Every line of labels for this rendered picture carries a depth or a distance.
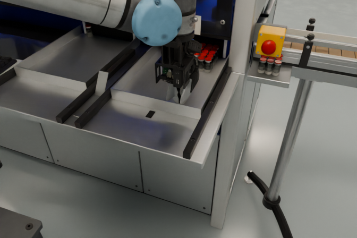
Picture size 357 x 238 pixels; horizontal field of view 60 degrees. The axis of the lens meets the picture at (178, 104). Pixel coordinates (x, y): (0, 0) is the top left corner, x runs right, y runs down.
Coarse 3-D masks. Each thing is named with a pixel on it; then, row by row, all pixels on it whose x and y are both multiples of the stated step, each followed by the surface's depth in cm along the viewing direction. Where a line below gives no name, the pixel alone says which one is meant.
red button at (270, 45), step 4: (268, 40) 85; (272, 40) 85; (264, 44) 85; (268, 44) 85; (272, 44) 84; (264, 48) 86; (268, 48) 85; (272, 48) 85; (264, 52) 86; (268, 52) 86; (272, 52) 85
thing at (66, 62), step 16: (80, 32) 120; (48, 48) 106; (64, 48) 110; (80, 48) 110; (96, 48) 110; (112, 48) 110; (128, 48) 106; (16, 64) 95; (32, 64) 100; (48, 64) 101; (64, 64) 101; (80, 64) 101; (96, 64) 101; (112, 64) 98; (48, 80) 92; (64, 80) 89; (80, 80) 94
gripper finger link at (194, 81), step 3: (195, 66) 73; (198, 66) 72; (195, 69) 72; (198, 69) 73; (192, 72) 73; (195, 72) 72; (198, 72) 73; (192, 75) 73; (195, 75) 73; (198, 75) 73; (192, 78) 73; (195, 78) 73; (198, 78) 74; (192, 81) 74; (195, 81) 74; (192, 84) 75; (195, 84) 75; (192, 87) 76; (192, 90) 77
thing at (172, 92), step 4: (168, 84) 74; (172, 84) 76; (168, 88) 75; (172, 88) 76; (176, 88) 77; (168, 92) 75; (172, 92) 77; (176, 92) 78; (168, 96) 75; (172, 96) 77; (176, 96) 78; (180, 96) 79; (176, 100) 79
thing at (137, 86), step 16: (160, 48) 110; (144, 64) 101; (224, 64) 95; (128, 80) 92; (144, 80) 94; (160, 80) 94; (208, 80) 94; (112, 96) 86; (128, 96) 83; (144, 96) 81; (160, 96) 87; (192, 96) 87; (208, 96) 82; (176, 112) 80; (192, 112) 78
